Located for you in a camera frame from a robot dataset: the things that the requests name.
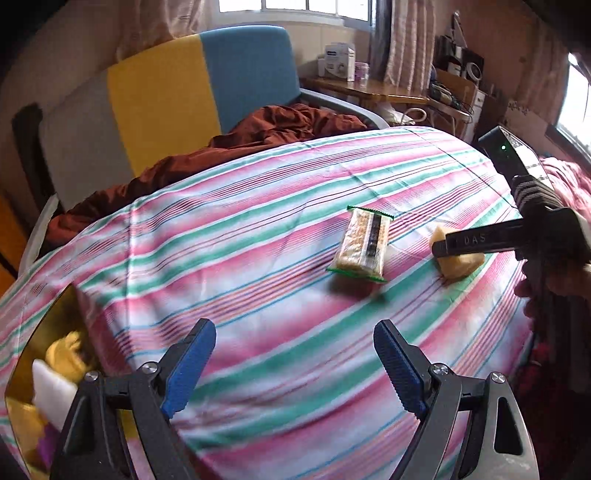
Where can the purple snack packet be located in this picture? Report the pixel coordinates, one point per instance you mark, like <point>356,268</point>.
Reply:
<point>48,445</point>

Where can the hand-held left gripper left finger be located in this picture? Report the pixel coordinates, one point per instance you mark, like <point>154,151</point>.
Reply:
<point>189,369</point>

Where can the grey yellow blue headboard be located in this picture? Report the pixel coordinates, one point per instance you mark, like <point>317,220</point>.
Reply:
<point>161,101</point>

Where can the pink green striped bed sheet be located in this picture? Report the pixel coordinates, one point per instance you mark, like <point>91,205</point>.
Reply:
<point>277,300</point>

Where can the pink striped curtain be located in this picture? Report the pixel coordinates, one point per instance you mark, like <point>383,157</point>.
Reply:
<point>408,44</point>

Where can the clear plastic cup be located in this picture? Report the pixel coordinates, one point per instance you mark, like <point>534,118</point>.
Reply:
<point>362,73</point>

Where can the cereal bar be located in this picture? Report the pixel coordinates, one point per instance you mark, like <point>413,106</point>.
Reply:
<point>364,244</point>

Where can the yellow sponge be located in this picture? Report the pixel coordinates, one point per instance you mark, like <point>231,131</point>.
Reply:
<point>461,265</point>

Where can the rust brown blanket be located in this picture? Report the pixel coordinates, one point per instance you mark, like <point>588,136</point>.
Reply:
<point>258,134</point>

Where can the pink fleece blanket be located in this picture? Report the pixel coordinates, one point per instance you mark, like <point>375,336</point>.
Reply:
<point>570,182</point>

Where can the person's right hand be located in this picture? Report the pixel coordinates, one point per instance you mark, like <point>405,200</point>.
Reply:
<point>565,281</point>

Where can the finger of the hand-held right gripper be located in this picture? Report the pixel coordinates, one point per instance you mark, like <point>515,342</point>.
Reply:
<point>480,241</point>

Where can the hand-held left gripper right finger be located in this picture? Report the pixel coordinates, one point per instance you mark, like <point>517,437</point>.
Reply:
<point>399,369</point>

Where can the wooden desk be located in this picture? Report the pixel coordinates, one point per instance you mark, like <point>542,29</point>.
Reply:
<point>369,94</point>

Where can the cluttered shelf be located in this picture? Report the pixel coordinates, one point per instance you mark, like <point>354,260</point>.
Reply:
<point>461,87</point>

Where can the white box with print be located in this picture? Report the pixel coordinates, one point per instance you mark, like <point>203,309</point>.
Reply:
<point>339,62</point>

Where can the gold cardboard box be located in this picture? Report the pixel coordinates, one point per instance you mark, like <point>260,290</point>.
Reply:
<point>32,350</point>

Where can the yellow plush toy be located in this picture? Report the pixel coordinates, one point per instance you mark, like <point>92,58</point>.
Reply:
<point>69,353</point>

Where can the window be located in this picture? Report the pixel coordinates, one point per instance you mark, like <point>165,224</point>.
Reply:
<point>295,5</point>

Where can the white foam block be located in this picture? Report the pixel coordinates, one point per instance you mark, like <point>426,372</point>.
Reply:
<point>55,392</point>

